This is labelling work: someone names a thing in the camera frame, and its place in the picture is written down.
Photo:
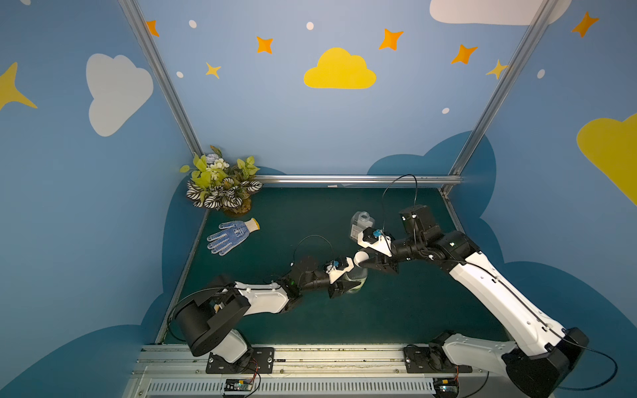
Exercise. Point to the left aluminium corner post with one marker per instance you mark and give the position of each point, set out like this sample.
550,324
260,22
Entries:
134,15

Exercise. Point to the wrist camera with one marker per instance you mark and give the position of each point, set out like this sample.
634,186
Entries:
371,238
337,268

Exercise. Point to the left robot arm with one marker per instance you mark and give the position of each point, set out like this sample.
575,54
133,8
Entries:
208,318

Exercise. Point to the aluminium corner post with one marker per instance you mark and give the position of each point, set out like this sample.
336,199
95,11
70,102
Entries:
520,58
134,15

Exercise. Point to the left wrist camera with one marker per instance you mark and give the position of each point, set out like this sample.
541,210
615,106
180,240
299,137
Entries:
337,268

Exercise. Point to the circuit board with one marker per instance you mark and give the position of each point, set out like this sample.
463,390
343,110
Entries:
446,388
237,386

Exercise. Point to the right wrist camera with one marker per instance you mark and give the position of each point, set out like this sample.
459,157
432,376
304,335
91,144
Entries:
371,238

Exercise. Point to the aluminium front rail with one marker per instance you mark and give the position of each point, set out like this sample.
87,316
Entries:
342,370

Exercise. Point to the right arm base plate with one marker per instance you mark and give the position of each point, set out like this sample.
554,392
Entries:
422,360

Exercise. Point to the aluminium back rail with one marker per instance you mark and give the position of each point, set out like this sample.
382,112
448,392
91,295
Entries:
330,180

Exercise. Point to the right aluminium corner post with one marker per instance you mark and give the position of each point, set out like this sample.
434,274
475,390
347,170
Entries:
520,58

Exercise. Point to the artificial potted plant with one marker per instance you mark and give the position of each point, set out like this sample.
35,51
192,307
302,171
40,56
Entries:
219,185

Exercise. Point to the blue dotted work glove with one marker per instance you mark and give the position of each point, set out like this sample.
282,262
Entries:
231,235

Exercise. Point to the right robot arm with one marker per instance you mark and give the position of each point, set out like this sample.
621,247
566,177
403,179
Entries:
540,354

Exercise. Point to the square clear bottle white label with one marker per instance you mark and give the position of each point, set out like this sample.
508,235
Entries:
359,222

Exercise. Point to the aluminium rail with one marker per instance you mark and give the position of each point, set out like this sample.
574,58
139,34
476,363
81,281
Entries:
342,370
330,180

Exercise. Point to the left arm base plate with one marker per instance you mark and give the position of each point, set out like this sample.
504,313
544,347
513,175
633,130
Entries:
254,359

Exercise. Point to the white cap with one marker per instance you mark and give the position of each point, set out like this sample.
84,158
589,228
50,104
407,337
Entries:
360,257

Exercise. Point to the right circuit board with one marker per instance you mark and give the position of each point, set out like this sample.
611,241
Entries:
446,388

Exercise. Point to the round clear bottle green label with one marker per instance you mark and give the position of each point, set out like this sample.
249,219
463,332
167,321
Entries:
358,275

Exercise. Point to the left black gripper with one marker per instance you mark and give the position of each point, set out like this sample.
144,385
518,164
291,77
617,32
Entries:
342,285

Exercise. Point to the left circuit board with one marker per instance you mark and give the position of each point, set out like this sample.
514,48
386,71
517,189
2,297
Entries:
237,386

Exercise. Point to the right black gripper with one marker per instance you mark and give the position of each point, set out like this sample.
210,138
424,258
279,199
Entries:
381,262

